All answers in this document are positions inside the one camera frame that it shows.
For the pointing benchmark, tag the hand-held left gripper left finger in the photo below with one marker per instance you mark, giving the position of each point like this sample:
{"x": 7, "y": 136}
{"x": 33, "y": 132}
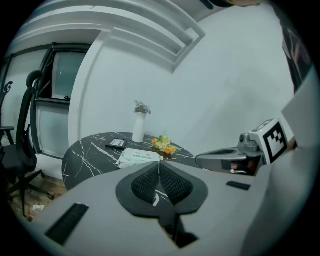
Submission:
{"x": 105, "y": 195}

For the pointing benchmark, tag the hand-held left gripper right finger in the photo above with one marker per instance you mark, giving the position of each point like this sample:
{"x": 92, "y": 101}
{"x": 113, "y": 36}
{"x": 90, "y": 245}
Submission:
{"x": 220, "y": 200}

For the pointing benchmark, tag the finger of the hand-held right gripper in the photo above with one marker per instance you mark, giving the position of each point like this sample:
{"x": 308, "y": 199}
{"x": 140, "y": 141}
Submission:
{"x": 212, "y": 160}

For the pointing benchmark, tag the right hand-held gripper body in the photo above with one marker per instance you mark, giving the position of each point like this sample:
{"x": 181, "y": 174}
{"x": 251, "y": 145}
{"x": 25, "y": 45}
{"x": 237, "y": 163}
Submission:
{"x": 272, "y": 142}

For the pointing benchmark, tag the white tissue packet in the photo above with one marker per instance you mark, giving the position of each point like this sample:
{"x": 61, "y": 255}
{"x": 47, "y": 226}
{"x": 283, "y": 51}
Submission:
{"x": 137, "y": 157}

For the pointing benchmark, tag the round black marble table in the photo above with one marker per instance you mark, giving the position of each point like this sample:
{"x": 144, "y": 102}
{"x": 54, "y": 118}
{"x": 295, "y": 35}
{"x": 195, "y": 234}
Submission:
{"x": 85, "y": 160}

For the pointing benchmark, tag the yellow orange flower bouquet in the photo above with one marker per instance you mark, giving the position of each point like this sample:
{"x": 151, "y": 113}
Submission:
{"x": 163, "y": 145}

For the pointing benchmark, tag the crumpled white paper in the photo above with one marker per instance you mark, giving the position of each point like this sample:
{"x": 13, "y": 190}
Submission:
{"x": 38, "y": 207}

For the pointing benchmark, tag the white ribbed vase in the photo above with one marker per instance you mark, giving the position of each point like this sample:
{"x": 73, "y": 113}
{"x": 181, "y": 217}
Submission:
{"x": 138, "y": 130}

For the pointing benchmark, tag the person's black printed shirt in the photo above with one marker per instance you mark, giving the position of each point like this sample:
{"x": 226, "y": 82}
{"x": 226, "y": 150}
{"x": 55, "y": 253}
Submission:
{"x": 297, "y": 57}

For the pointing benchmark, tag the black office chair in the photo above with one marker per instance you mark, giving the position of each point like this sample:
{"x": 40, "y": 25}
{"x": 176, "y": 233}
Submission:
{"x": 23, "y": 140}
{"x": 7, "y": 87}

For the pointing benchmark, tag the black framed window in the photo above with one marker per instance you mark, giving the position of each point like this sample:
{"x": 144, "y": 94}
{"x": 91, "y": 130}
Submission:
{"x": 67, "y": 72}

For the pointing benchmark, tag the black picture frame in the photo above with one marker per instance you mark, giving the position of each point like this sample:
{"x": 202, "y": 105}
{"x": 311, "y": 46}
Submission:
{"x": 116, "y": 143}

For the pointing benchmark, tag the black head-worn camera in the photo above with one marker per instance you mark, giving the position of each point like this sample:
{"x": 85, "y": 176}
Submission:
{"x": 215, "y": 3}

